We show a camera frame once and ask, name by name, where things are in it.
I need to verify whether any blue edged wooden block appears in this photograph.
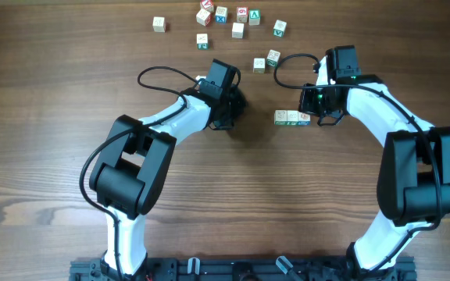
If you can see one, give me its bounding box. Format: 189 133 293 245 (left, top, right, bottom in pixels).
297 112 310 126

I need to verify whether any green edged block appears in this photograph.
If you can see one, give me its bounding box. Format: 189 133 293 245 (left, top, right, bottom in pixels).
274 110 288 125
287 110 298 126
196 34 209 50

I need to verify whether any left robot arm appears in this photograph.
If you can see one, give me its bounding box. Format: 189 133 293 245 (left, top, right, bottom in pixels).
79 59 247 280

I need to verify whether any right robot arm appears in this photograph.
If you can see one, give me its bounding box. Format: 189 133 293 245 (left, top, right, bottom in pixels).
299 45 450 276

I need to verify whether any green Z letter block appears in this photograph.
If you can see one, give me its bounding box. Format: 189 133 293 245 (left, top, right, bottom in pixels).
266 49 280 67

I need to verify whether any plain wooden centre block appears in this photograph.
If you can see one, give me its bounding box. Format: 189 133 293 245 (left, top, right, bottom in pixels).
232 23 245 39

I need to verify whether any red edged wooden block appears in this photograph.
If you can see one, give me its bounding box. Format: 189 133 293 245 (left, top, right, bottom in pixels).
196 9 212 27

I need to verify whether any blue X letter block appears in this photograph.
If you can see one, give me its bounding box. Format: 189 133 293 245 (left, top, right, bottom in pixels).
215 6 228 23

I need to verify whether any red number nine block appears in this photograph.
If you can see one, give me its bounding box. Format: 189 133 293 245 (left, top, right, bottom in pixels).
236 6 248 23

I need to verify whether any green A letter block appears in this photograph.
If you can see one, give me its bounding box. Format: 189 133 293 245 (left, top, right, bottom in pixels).
248 9 261 26

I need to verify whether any green V letter block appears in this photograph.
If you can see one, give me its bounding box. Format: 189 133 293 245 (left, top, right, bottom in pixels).
273 20 287 37

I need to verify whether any red letter block top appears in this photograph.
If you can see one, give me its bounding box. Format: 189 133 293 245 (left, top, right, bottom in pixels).
199 0 214 13

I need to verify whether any plain block far left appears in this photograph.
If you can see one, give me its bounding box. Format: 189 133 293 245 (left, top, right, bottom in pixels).
152 16 166 33

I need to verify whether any right camera black cable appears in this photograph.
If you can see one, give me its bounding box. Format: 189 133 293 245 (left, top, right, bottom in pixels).
273 53 445 274

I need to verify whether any camera black cable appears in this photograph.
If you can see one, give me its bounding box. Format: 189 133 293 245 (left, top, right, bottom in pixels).
273 53 445 274
78 66 201 281

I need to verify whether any left camera black cable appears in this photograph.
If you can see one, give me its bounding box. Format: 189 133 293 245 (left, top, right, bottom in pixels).
78 66 201 281

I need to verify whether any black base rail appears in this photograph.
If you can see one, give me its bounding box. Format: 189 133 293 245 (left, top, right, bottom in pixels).
69 256 417 281

